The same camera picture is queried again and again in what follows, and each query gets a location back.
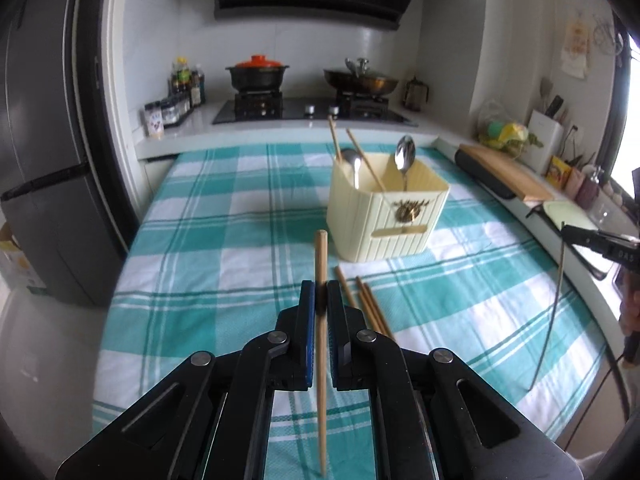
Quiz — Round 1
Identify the large steel spoon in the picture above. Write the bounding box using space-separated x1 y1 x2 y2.
394 136 416 192

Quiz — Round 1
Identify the small steel spoon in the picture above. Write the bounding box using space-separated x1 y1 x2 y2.
341 148 362 190

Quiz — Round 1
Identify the person's right hand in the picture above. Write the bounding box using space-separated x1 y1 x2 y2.
618 270 640 337

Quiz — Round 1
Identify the light green cutting board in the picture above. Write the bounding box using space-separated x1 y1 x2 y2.
541 200 599 231

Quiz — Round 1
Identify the wooden cutting board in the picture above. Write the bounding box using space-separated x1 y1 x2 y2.
458 144 554 202

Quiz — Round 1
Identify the white knife block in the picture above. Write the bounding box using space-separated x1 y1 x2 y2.
520 110 563 176

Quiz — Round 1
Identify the plastic bag with produce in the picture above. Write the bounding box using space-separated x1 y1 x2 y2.
476 100 544 159

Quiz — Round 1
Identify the cream plastic utensil holder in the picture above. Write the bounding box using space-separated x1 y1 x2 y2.
326 153 450 263

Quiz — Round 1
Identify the cardboard box on floor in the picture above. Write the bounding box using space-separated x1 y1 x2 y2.
0 222 47 295

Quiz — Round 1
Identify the grey double-door refrigerator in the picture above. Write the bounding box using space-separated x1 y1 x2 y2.
1 0 138 307

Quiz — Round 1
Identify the black glass gas cooktop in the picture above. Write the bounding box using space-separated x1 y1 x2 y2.
214 92 418 127

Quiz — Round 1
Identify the spice jar rack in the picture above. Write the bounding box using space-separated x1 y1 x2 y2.
160 92 192 128

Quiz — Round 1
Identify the white spice shaker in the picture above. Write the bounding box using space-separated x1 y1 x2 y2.
143 101 164 138

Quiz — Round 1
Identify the wok with glass lid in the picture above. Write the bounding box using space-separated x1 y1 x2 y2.
323 58 398 96

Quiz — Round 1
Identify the sauce bottles cluster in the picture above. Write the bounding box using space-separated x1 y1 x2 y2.
169 56 206 107

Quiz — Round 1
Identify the black pot with red lid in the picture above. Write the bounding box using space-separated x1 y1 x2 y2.
227 54 288 93

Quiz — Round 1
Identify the hanging wall calendar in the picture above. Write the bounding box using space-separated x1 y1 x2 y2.
561 10 590 80

